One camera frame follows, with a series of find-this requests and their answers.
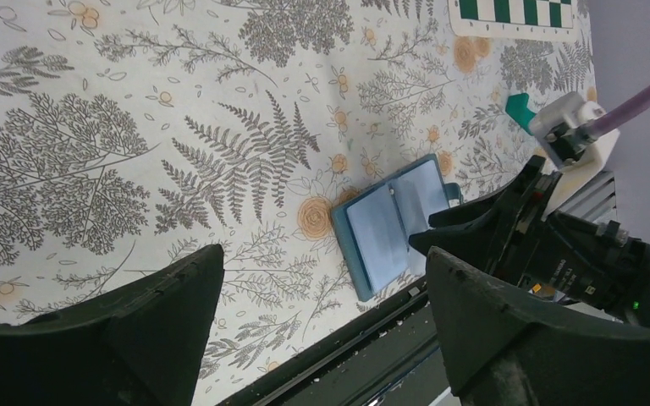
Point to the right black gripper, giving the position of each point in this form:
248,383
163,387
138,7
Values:
510,231

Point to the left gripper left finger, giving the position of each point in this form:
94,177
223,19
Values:
140,344

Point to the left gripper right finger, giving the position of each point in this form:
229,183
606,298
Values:
503,346

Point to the floral table mat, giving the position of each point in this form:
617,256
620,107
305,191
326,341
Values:
132,133

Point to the teal small piece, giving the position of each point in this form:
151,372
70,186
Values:
517,107

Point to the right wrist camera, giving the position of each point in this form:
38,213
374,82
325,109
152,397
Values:
562,130

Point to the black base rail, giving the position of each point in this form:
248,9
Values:
387,356

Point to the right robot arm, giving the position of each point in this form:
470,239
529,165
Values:
509,235

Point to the blue card holder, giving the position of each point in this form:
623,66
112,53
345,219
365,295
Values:
373,228

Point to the green white chessboard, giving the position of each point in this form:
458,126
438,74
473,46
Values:
536,20

